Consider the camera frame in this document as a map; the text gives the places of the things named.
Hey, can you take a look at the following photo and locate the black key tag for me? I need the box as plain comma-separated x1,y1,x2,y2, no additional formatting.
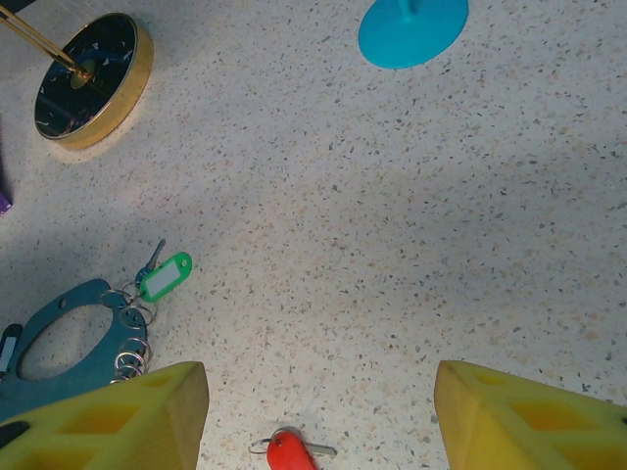
0,322,24,381

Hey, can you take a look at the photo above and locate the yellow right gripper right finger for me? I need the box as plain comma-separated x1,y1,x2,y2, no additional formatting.
434,360,627,470

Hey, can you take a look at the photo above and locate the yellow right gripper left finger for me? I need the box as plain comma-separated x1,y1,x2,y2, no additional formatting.
0,360,211,470

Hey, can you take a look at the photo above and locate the red key tag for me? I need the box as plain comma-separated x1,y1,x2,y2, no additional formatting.
265,430,314,470

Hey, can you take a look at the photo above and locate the teal flat plate with hole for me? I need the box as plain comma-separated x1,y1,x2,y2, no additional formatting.
0,277,151,422

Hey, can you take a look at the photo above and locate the cyan round stand base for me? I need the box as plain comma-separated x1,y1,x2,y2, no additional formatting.
358,0,470,70

